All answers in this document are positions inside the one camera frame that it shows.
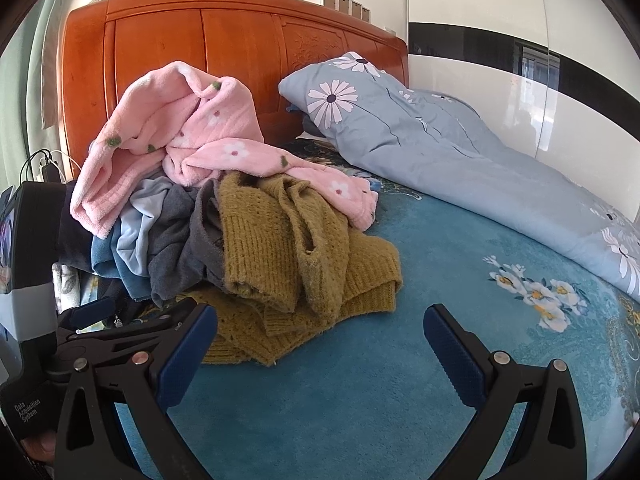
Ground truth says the white cable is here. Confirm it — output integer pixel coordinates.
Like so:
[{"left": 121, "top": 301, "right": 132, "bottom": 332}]
[{"left": 49, "top": 149, "right": 83, "bottom": 181}]

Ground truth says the person's left hand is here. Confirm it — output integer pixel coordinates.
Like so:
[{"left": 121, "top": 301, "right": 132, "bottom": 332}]
[{"left": 20, "top": 430, "right": 57, "bottom": 466}]

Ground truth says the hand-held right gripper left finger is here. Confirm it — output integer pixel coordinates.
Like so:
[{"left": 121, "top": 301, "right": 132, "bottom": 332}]
[{"left": 55, "top": 298, "right": 220, "bottom": 480}]

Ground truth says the teal floral bed blanket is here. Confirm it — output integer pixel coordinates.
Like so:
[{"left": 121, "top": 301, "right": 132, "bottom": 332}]
[{"left": 50, "top": 137, "right": 640, "bottom": 480}]

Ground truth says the green curtain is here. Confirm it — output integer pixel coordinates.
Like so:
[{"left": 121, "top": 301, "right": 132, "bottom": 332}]
[{"left": 0, "top": 0, "right": 67, "bottom": 186}]

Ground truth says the grey sweater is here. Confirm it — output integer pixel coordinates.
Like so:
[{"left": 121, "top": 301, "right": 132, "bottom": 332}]
[{"left": 147, "top": 180, "right": 237, "bottom": 309}]

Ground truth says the light blue garment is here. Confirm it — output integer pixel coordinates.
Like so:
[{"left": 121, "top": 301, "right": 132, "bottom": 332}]
[{"left": 114, "top": 177, "right": 174, "bottom": 281}]

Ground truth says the white wardrobe with black stripe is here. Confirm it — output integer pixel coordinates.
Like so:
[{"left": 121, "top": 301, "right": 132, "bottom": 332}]
[{"left": 405, "top": 0, "right": 640, "bottom": 221}]

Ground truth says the mustard knitted sweater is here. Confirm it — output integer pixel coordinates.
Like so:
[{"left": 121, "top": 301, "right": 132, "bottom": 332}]
[{"left": 175, "top": 171, "right": 404, "bottom": 367}]

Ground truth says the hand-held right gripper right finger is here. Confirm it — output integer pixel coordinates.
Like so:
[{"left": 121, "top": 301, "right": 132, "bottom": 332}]
[{"left": 423, "top": 303, "right": 589, "bottom": 480}]

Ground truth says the wooden headboard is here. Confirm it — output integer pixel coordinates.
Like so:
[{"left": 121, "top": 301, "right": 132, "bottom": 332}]
[{"left": 56, "top": 0, "right": 411, "bottom": 182}]

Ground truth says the pink floral fleece garment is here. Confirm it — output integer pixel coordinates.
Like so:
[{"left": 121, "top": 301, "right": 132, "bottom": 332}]
[{"left": 70, "top": 61, "right": 379, "bottom": 241}]

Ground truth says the grey floral duvet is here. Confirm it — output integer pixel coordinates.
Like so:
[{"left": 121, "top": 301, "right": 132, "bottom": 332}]
[{"left": 278, "top": 51, "right": 640, "bottom": 304}]

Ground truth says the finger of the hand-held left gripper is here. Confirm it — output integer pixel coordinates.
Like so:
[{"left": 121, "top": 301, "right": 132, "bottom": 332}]
[{"left": 54, "top": 298, "right": 173, "bottom": 358}]

